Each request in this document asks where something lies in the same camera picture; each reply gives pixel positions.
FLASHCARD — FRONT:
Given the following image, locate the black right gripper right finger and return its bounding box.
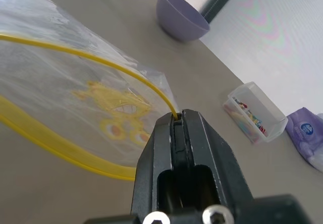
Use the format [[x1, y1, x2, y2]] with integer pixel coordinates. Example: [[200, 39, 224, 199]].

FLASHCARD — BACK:
[[176, 109, 254, 213]]

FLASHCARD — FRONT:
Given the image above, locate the purple bowl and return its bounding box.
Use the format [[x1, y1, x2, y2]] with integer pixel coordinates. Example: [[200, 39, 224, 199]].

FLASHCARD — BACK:
[[155, 0, 211, 42]]

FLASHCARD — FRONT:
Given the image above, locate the purple wet wipes pack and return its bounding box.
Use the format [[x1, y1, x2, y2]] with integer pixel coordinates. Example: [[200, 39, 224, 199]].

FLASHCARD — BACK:
[[286, 107, 323, 172]]

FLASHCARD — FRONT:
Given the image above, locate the clear plastic box with items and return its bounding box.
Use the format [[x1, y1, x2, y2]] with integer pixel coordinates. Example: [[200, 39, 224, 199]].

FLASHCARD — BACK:
[[223, 81, 289, 144]]

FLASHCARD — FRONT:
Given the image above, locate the clear plastic bag yellow zip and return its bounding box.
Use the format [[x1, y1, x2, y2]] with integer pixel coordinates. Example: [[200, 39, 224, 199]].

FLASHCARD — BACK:
[[0, 0, 179, 182]]

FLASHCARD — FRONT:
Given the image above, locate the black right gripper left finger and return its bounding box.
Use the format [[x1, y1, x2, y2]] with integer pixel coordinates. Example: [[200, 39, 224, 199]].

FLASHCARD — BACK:
[[130, 113, 183, 216]]

